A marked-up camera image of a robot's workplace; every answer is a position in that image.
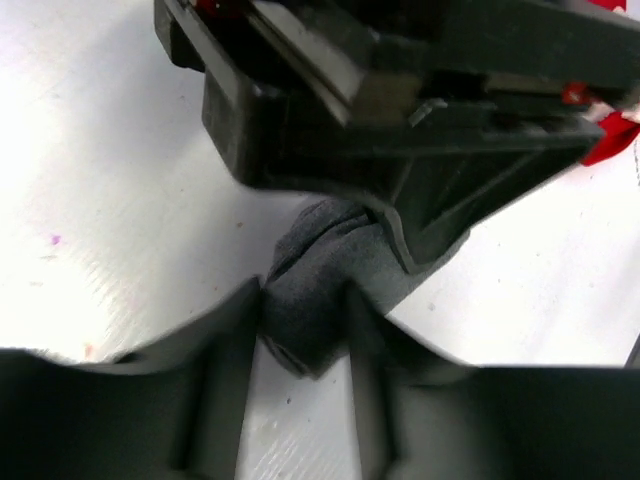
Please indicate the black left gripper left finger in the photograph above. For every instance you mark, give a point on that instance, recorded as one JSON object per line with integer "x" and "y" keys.
{"x": 172, "y": 409}

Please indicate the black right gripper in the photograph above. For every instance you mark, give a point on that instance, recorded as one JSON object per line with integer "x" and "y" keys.
{"x": 447, "y": 111}

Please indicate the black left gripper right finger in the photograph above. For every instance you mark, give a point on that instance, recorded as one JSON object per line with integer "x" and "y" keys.
{"x": 419, "y": 415}

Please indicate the red white fluffy sock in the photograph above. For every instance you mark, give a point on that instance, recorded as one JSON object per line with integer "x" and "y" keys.
{"x": 620, "y": 129}

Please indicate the grey sock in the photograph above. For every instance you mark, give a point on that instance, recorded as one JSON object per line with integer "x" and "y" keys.
{"x": 331, "y": 242}

